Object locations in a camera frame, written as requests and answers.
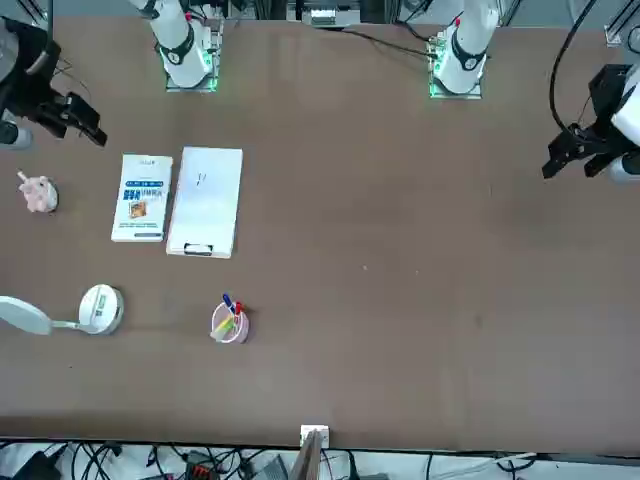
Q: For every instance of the aluminium corner bracket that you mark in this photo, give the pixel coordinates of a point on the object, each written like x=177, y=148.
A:
x=612, y=35

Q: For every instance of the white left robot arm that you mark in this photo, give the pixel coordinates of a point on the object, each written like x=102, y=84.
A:
x=465, y=45

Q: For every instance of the blue marker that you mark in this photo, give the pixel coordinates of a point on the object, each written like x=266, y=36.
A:
x=228, y=301

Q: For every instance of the black power adapter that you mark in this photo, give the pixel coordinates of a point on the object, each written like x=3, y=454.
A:
x=40, y=465

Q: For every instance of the red marker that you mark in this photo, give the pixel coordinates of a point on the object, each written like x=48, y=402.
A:
x=238, y=307

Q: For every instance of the white post bracket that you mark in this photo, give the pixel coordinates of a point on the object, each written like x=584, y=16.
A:
x=312, y=430

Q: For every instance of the grey device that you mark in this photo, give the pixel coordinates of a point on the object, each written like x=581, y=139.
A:
x=274, y=470

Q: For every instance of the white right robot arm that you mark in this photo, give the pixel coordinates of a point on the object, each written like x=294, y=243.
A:
x=180, y=50

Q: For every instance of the white foldable desk lamp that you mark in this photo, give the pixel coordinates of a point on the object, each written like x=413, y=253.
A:
x=100, y=310

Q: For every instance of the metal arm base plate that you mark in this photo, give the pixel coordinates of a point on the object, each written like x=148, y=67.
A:
x=434, y=47
x=212, y=37

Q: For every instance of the white power strip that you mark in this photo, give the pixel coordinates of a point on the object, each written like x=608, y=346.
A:
x=325, y=17

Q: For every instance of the white blue book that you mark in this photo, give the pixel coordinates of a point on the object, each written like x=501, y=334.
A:
x=142, y=200

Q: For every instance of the red black device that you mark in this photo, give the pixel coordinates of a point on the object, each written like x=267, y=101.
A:
x=197, y=472

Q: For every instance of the aluminium post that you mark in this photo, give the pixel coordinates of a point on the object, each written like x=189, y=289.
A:
x=307, y=460

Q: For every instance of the pink plush pig toy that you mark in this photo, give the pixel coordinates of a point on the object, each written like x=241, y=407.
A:
x=36, y=192

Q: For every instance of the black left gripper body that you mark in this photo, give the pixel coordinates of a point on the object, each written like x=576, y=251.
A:
x=607, y=90

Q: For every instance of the pink translucent pen cup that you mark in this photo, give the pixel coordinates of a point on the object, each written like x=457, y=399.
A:
x=240, y=332

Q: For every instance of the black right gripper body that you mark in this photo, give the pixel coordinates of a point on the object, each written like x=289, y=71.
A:
x=30, y=60

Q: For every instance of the white clipboard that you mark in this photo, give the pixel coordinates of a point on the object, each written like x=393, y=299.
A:
x=205, y=200

